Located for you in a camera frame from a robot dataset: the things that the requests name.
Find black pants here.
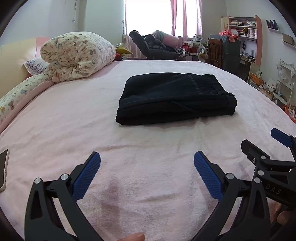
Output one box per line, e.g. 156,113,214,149
115,72,237,126

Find right hand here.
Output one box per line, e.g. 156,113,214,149
267,198,295,228

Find left hand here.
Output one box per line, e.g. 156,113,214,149
118,232,145,241

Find smartphone with beige case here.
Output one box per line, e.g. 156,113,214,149
0,149,9,192

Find dark cloth covered desk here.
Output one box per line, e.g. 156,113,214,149
210,35,251,82

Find pink bookshelf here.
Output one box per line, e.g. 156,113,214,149
221,15,263,66

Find pink bed blanket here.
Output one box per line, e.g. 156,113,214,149
1,60,295,240

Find wooden chair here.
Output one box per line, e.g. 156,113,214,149
208,38,222,68

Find long teddy print pillow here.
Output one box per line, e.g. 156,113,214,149
1,73,53,132

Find black reclining chair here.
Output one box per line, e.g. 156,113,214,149
129,30,181,60

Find white purple patterned pillow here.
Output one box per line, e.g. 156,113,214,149
23,57,49,76

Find rolled teddy print duvet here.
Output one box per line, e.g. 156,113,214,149
40,32,116,83

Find cream pink headboard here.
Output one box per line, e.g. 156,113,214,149
0,37,50,97

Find yellow plush toy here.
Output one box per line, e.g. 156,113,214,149
115,47,133,56

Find pink curtain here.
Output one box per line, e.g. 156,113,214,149
170,0,202,39

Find white wire rack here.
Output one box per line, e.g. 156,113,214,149
273,59,295,108

